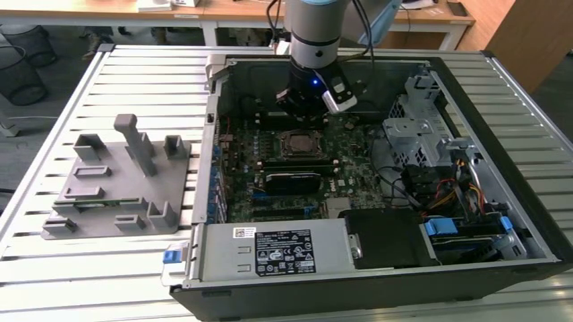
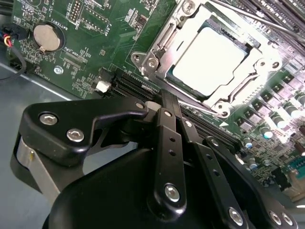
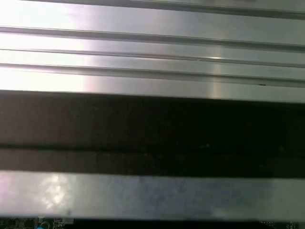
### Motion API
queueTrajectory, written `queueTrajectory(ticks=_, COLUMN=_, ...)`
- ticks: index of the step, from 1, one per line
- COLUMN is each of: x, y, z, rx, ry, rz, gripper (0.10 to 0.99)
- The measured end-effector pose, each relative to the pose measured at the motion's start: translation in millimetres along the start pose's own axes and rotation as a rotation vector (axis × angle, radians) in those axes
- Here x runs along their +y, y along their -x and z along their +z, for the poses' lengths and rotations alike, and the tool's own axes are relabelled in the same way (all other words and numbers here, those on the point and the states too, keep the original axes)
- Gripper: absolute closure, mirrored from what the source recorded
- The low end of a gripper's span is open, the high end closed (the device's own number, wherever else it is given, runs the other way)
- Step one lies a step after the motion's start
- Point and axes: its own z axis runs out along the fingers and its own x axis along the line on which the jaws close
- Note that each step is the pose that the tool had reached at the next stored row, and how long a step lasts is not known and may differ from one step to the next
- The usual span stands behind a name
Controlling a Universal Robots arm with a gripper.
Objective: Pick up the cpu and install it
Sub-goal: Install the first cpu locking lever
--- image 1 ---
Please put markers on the grey parts rack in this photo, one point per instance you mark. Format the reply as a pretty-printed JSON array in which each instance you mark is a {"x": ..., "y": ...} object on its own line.
[{"x": 121, "y": 174}]

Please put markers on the blue disk carrier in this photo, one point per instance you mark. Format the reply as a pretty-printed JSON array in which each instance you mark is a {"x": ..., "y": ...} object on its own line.
[{"x": 441, "y": 228}]

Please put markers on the CPU socket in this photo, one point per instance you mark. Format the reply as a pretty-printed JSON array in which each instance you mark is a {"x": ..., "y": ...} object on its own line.
[{"x": 322, "y": 155}]

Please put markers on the green motherboard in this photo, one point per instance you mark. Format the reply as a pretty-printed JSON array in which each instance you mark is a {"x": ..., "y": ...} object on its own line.
[{"x": 353, "y": 161}]

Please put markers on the silver chipset heatsink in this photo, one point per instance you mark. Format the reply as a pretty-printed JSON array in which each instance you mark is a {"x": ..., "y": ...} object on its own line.
[{"x": 338, "y": 206}]

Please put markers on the silver CPU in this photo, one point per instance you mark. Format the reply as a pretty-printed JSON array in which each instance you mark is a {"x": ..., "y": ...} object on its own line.
[{"x": 302, "y": 143}]

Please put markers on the wooden desk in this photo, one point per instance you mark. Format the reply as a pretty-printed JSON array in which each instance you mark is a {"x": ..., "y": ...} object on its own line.
[{"x": 425, "y": 18}]

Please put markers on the blue plastic clip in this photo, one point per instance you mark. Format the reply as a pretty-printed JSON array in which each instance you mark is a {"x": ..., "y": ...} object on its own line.
[{"x": 507, "y": 224}]

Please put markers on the blue case latch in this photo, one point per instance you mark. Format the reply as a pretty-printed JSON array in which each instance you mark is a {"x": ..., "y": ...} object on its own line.
[{"x": 170, "y": 257}]

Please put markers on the black and white wrist camera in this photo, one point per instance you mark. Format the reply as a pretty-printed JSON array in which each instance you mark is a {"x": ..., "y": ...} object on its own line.
[{"x": 340, "y": 94}]

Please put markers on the wooden cabinet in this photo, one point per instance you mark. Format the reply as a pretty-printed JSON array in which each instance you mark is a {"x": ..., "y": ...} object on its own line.
[{"x": 524, "y": 40}]

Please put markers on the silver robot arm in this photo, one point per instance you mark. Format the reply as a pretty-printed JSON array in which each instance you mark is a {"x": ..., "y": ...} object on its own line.
[{"x": 313, "y": 37}]

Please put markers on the black plastic shroud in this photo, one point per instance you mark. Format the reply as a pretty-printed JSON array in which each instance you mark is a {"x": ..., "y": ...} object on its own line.
[{"x": 385, "y": 238}]

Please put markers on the black phone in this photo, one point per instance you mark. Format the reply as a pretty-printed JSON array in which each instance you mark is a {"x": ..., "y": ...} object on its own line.
[{"x": 457, "y": 8}]

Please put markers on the black mesh waste bin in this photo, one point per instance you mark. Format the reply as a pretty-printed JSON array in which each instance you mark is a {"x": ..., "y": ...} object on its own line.
[
  {"x": 40, "y": 43},
  {"x": 22, "y": 80}
]

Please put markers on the white device box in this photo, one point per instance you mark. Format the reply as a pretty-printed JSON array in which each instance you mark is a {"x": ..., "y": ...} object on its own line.
[{"x": 154, "y": 6}]

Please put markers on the silver power supply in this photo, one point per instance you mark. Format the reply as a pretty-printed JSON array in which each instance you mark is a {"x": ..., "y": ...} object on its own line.
[{"x": 219, "y": 255}]

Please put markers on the black PC case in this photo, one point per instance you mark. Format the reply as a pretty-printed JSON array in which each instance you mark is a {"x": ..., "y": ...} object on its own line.
[{"x": 313, "y": 302}]

